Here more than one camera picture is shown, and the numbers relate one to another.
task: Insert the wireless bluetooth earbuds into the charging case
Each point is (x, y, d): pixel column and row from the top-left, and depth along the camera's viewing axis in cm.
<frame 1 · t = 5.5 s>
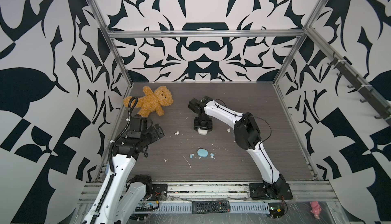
left hand: (154, 130, 76), fingers open
right hand: (199, 130, 93), fingers open
brown teddy bear: (151, 101, 101), point 9 cm above the table
white earbud charging case: (202, 132, 94), point 3 cm above the table
blue earbud charging case: (202, 152, 87), point 2 cm above the table
white earbud left one: (176, 133, 95), on the table
blue earbud right one: (212, 155, 87), point 2 cm above the table

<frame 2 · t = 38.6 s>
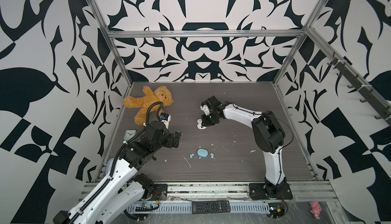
left hand: (172, 129, 74), fingers open
right hand: (202, 123, 95), fingers closed
white earbud charging case: (199, 124, 98), point 2 cm above the table
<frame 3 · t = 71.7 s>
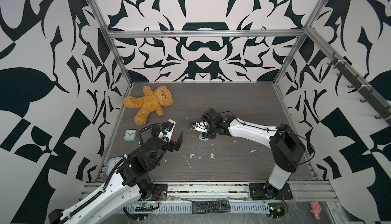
left hand: (172, 125, 70), fingers open
right hand: (203, 126, 89), fingers open
blue earbud charging case: (201, 138, 92), point 3 cm above the table
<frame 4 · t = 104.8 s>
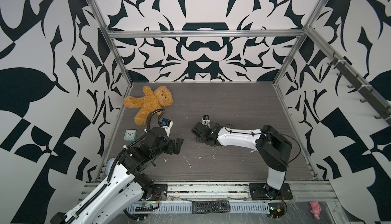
left hand: (174, 135, 74), fingers open
right hand: (200, 135, 90), fingers closed
